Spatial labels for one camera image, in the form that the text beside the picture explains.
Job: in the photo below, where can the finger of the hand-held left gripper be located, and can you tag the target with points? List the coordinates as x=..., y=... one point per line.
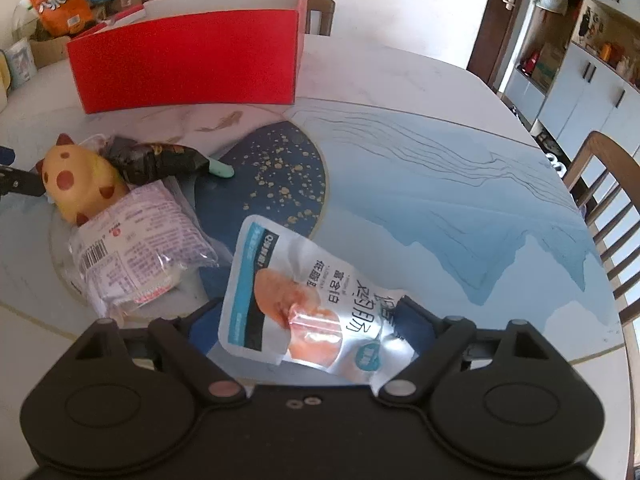
x=22, y=182
x=5, y=153

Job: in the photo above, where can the orange snack bag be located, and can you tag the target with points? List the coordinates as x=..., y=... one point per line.
x=60, y=2

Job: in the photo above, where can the white marble desktop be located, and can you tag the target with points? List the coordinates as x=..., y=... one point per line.
x=425, y=185

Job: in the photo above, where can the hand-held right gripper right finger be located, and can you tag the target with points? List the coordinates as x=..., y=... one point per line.
x=425, y=327

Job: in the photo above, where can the dark snack packet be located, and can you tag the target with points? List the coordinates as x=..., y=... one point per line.
x=150, y=160

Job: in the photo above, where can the grey wall cabinet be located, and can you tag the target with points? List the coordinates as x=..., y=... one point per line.
x=575, y=95

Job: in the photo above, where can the silver food pouch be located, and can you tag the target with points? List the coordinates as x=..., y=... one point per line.
x=280, y=270

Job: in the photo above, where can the wooden chair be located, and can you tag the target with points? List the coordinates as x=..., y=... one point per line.
x=595, y=145
x=320, y=10

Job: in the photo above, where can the printed paper roll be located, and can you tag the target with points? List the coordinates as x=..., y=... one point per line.
x=20, y=62

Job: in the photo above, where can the red cardboard box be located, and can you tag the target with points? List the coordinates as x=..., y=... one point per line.
x=185, y=60

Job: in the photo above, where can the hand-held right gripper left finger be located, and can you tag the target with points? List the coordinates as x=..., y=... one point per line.
x=205, y=330

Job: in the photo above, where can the yellow spotted cat toy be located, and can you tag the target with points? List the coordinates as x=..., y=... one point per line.
x=75, y=175

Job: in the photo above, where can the mint green tool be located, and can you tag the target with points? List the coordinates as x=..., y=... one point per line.
x=220, y=167

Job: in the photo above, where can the red toy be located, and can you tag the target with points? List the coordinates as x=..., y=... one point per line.
x=530, y=62

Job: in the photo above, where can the purple white packet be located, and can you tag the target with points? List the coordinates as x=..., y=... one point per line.
x=140, y=230

